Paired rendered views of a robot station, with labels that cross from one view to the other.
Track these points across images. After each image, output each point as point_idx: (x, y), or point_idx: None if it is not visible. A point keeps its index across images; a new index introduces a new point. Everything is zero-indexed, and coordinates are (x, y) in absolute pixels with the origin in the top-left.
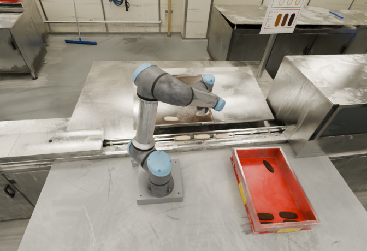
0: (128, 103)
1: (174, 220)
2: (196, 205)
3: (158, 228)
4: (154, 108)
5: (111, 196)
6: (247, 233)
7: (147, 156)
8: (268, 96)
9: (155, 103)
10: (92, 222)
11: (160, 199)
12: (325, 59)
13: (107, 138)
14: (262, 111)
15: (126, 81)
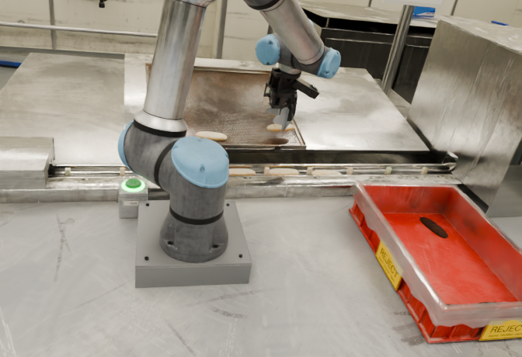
0: (108, 118)
1: (231, 317)
2: (283, 290)
3: (192, 333)
4: (197, 22)
5: (65, 271)
6: (412, 344)
7: (172, 147)
8: (411, 112)
9: (200, 8)
10: (10, 320)
11: (196, 268)
12: (513, 29)
13: (58, 164)
14: (404, 137)
15: (105, 85)
